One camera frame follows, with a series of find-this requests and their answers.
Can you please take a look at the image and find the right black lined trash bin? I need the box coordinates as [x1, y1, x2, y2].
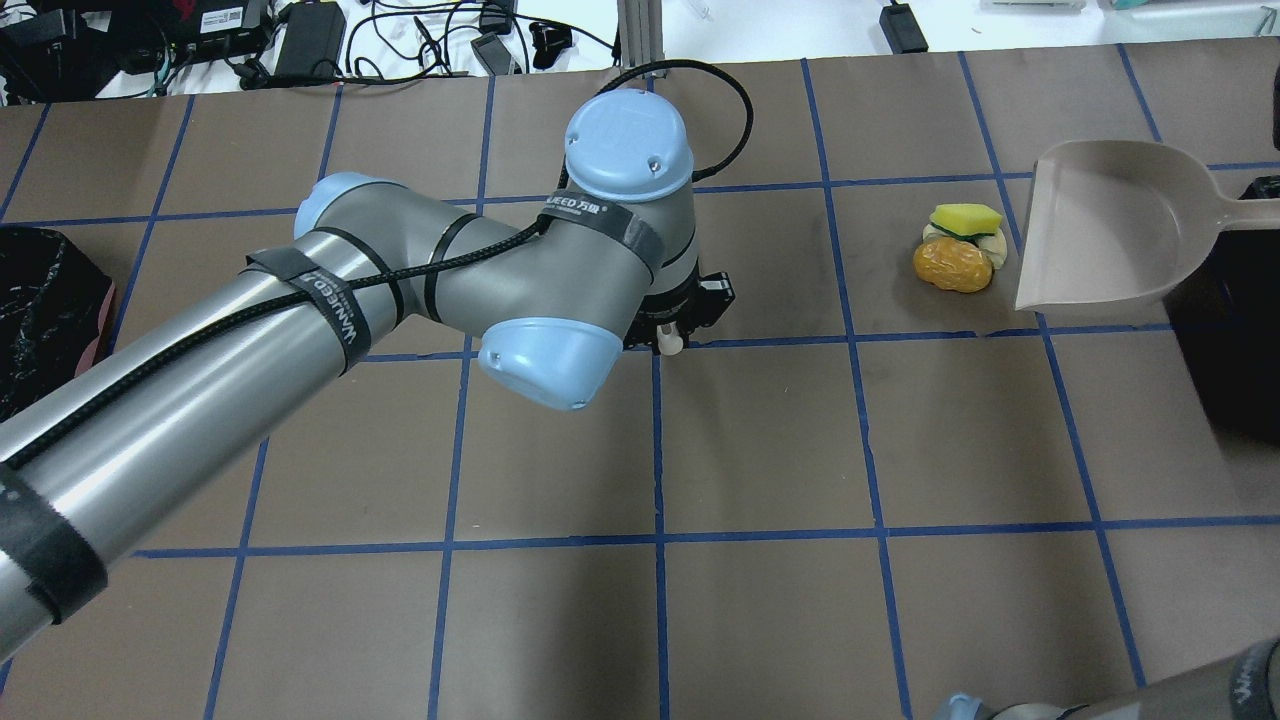
[1164, 229, 1279, 445]

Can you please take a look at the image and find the cream hand brush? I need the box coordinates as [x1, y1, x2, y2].
[655, 322, 687, 357]

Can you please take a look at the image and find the yellow green sponge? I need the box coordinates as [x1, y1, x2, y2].
[931, 202, 1004, 237]

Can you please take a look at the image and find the aluminium frame post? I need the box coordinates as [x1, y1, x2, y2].
[616, 0, 666, 70]

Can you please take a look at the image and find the black power adapter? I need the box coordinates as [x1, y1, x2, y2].
[270, 1, 346, 88]

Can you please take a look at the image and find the black lined trash bin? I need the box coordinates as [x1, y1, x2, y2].
[1, 225, 115, 421]
[1164, 229, 1279, 445]

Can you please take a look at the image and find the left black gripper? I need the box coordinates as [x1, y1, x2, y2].
[625, 270, 736, 354]

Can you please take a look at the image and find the beige plastic dustpan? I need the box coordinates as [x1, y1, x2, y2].
[1014, 140, 1279, 316]

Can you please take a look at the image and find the left black lined trash bin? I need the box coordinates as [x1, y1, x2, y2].
[1, 225, 115, 421]

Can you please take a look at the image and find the beige trash piece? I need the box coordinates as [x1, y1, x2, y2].
[922, 223, 1009, 270]

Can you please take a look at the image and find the black small adapter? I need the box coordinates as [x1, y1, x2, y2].
[878, 1, 929, 55]

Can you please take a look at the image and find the orange wrapper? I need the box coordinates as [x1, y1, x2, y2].
[911, 236, 995, 293]

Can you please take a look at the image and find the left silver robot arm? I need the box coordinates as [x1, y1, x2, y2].
[3, 59, 755, 659]

